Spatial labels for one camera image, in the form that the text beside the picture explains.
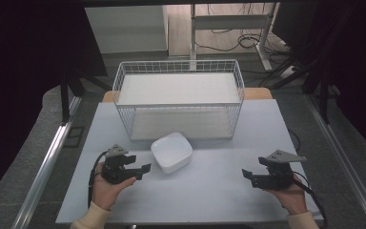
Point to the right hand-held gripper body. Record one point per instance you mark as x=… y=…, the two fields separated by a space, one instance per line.
x=281 y=176

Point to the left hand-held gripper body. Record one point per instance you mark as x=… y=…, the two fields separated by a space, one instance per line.
x=114 y=168

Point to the white square bowl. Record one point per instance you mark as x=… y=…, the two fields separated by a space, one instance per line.
x=171 y=152

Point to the person's left hand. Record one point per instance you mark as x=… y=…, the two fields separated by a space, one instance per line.
x=105 y=192

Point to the person's right hand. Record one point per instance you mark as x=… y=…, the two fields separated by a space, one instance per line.
x=292 y=200

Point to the black metal stand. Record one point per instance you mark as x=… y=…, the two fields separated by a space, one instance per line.
x=65 y=95
x=323 y=95

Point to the dark curtain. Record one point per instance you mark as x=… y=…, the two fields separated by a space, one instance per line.
x=359 y=70
x=22 y=79

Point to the white cabinet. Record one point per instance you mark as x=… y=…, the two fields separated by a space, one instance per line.
x=127 y=28

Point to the aluminium rail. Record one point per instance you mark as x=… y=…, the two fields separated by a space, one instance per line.
x=46 y=168
x=346 y=165

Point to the white desk frame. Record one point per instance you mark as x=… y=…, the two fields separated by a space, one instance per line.
x=232 y=21

